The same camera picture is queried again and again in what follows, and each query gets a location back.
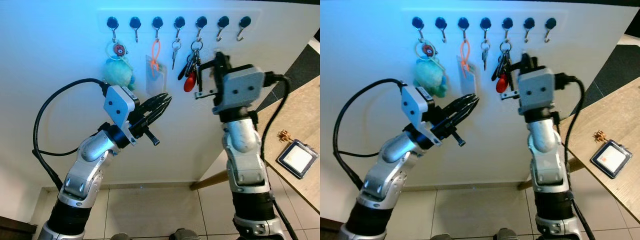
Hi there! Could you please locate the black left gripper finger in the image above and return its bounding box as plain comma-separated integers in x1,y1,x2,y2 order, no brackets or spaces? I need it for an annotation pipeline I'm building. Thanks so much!
142,101,173,129
138,92,174,112
444,103,478,132
442,93,479,115

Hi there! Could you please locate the key bunch with red fob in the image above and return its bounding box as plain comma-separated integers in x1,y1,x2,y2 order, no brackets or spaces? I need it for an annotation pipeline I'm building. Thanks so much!
491,41,516,95
177,40,206,94

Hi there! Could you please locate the dark rug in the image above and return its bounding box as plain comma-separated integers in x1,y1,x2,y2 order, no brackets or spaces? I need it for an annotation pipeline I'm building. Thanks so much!
582,44,640,112
257,44,321,114

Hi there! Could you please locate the light wooden table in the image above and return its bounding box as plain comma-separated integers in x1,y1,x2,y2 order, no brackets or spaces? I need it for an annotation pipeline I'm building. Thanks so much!
517,75,640,222
190,75,321,214

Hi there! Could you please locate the blue framed card holder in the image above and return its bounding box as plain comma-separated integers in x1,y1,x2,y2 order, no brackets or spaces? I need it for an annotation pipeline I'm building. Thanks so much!
590,139,632,180
277,139,320,180

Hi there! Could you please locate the grey right robot foot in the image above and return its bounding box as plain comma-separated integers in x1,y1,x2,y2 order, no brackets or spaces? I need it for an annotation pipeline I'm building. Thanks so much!
492,228,522,240
169,228,204,240

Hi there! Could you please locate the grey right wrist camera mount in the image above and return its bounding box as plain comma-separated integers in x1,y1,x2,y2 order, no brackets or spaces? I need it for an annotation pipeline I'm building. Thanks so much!
517,67,557,117
214,65,266,114

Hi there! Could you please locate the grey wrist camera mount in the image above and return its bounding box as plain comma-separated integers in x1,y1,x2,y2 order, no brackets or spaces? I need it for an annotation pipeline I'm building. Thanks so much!
517,67,557,117
103,85,141,147
401,85,444,148
214,65,266,114

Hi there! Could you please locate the clear card holder orange strap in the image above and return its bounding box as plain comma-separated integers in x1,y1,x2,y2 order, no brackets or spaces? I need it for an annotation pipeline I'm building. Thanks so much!
145,39,169,96
456,40,479,95

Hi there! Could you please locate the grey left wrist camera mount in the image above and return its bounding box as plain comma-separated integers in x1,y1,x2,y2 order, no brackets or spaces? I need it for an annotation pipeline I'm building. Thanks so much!
103,85,141,147
401,85,444,148

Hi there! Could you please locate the black knob wall hook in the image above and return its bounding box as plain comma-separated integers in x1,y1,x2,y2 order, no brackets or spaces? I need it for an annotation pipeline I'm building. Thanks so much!
501,16,515,44
107,16,120,43
544,16,558,44
457,16,470,42
236,15,252,43
215,15,230,43
523,16,536,44
411,16,425,42
151,16,164,42
195,16,208,43
129,16,142,43
479,16,493,43
173,16,187,43
434,16,448,43

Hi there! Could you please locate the teal plush keychain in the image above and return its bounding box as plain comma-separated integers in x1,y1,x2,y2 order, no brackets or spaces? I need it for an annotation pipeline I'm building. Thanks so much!
413,40,448,99
102,39,136,92

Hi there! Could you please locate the single silver key on ring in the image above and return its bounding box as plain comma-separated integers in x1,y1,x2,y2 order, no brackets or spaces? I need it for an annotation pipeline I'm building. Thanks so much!
171,40,182,70
480,41,491,71

